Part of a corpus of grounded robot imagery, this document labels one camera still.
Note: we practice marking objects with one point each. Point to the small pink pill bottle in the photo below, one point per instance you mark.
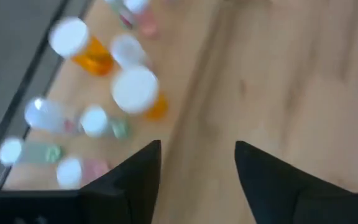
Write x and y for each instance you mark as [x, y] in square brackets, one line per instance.
[146, 25]

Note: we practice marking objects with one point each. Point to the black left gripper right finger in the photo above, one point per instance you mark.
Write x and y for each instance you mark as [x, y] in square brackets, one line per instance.
[291, 202]

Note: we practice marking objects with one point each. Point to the orange pill bottle white cap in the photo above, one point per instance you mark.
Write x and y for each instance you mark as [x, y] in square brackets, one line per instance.
[134, 90]
[95, 59]

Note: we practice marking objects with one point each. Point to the small green pill bottle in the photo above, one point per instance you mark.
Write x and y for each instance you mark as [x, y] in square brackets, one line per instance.
[42, 152]
[121, 14]

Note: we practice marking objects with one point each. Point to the wide pale pink pill bottle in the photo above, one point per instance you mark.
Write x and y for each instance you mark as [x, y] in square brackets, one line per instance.
[127, 49]

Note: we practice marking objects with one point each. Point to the pink pill bottle tan pills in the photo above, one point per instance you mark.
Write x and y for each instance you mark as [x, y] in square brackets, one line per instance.
[70, 172]

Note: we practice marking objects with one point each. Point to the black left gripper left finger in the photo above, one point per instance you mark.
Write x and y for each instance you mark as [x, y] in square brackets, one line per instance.
[126, 199]

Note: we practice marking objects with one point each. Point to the clear pill bottle pink pills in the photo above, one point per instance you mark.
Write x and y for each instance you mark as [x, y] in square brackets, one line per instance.
[43, 115]

